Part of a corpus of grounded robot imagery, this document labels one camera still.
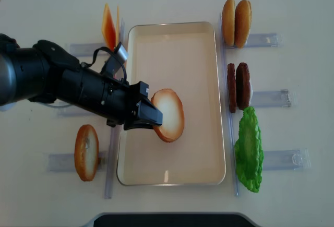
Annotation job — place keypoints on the clear acrylic rack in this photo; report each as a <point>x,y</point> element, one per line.
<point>278,160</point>
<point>66,162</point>

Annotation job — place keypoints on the upright bread slice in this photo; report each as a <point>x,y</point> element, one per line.
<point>86,153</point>

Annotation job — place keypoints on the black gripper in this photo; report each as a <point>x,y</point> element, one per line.
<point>141,113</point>

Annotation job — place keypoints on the orange cheese slice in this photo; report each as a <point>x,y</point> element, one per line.
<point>108,29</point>

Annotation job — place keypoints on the clear acrylic right rack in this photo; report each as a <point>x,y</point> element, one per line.
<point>278,160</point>

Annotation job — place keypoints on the cream rectangular tray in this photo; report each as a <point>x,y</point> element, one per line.
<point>181,57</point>

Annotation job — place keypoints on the green lettuce leaf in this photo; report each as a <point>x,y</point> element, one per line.
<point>248,151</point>

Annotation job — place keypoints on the golden bun half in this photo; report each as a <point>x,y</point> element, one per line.
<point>228,22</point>
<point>243,21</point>

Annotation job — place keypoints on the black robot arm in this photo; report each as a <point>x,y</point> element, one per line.
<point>46,72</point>

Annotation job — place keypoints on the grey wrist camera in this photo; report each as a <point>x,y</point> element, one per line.
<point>118,58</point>

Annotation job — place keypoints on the yellow cheese slice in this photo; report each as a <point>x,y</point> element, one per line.
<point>117,28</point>

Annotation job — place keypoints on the dark brown meat patty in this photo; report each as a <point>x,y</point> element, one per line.
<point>243,86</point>

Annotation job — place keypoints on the toasted bread slice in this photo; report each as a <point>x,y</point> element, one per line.
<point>173,120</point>

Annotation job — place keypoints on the clear acrylic left rack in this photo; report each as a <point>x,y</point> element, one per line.
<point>66,162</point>

